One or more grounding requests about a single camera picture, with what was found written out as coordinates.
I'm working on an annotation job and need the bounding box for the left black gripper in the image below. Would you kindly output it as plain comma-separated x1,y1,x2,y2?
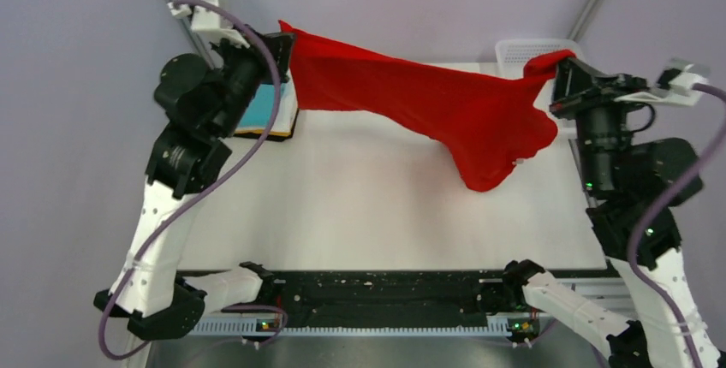
211,21,296,138

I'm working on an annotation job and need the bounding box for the white slotted cable duct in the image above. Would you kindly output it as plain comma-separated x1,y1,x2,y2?
188,316,512,337

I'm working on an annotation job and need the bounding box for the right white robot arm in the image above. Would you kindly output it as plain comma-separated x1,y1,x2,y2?
502,57,725,367

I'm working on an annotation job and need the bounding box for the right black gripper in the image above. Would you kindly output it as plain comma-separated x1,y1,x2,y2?
544,51,650,193

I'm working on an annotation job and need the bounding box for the white plastic basket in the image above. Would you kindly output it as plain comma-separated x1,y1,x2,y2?
495,38,586,139

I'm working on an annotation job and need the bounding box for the red t-shirt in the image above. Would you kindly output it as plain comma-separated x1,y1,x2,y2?
278,21,574,192

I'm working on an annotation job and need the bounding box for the folded teal t-shirt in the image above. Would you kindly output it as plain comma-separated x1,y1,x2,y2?
236,82,288,134

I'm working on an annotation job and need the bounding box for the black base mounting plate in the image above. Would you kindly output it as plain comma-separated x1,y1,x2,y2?
238,269,568,344

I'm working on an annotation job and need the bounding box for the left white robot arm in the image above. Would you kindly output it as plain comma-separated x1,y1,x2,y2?
93,0,297,341

